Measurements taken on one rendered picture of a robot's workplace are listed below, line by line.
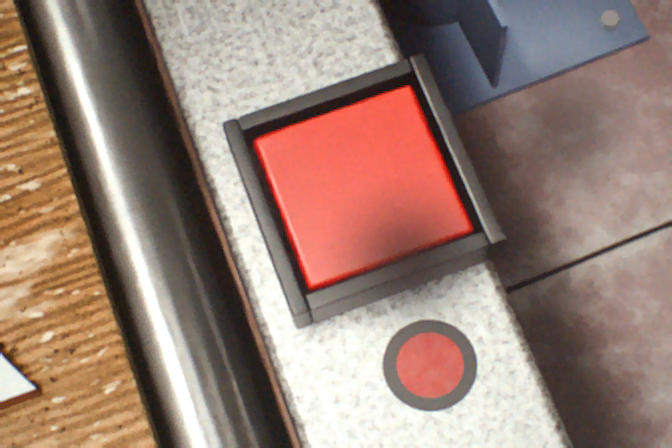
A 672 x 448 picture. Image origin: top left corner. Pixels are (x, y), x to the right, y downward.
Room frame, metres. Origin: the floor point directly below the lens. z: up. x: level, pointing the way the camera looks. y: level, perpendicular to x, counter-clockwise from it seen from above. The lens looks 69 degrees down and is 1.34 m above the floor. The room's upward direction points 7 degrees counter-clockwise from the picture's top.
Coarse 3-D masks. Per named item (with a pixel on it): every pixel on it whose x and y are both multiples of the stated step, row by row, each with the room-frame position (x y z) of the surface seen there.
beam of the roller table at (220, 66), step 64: (192, 0) 0.26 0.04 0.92; (256, 0) 0.26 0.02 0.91; (320, 0) 0.26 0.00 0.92; (192, 64) 0.23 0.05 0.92; (256, 64) 0.23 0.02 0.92; (320, 64) 0.23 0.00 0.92; (384, 64) 0.23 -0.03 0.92; (192, 128) 0.21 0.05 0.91; (256, 256) 0.16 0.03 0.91; (256, 320) 0.13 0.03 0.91; (384, 320) 0.13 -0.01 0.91; (448, 320) 0.13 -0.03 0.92; (512, 320) 0.12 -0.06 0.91; (320, 384) 0.11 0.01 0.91; (384, 384) 0.11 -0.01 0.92; (512, 384) 0.10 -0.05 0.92
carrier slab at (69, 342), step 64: (0, 0) 0.26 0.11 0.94; (0, 64) 0.23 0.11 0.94; (0, 128) 0.21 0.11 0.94; (0, 192) 0.18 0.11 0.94; (64, 192) 0.18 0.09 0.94; (0, 256) 0.16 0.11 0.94; (64, 256) 0.16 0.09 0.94; (0, 320) 0.14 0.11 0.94; (64, 320) 0.13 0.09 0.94; (64, 384) 0.11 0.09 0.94; (128, 384) 0.11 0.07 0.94
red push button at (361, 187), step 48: (384, 96) 0.21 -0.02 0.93; (288, 144) 0.19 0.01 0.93; (336, 144) 0.19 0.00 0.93; (384, 144) 0.19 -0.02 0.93; (432, 144) 0.19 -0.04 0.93; (288, 192) 0.17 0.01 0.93; (336, 192) 0.17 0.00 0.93; (384, 192) 0.17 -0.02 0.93; (432, 192) 0.17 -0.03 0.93; (336, 240) 0.15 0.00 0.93; (384, 240) 0.15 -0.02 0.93; (432, 240) 0.15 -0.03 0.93
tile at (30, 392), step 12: (0, 360) 0.12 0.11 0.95; (0, 372) 0.12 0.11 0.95; (12, 372) 0.12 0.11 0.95; (0, 384) 0.11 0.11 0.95; (12, 384) 0.11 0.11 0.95; (24, 384) 0.11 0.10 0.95; (0, 396) 0.11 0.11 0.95; (12, 396) 0.11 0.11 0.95; (24, 396) 0.11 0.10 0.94; (36, 396) 0.11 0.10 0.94; (0, 408) 0.11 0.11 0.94
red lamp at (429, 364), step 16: (416, 336) 0.12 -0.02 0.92; (432, 336) 0.12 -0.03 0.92; (400, 352) 0.12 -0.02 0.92; (416, 352) 0.12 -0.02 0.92; (432, 352) 0.12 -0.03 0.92; (448, 352) 0.11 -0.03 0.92; (400, 368) 0.11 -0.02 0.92; (416, 368) 0.11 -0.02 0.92; (432, 368) 0.11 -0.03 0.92; (448, 368) 0.11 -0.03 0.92; (416, 384) 0.10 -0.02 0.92; (432, 384) 0.10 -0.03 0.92; (448, 384) 0.10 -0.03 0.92
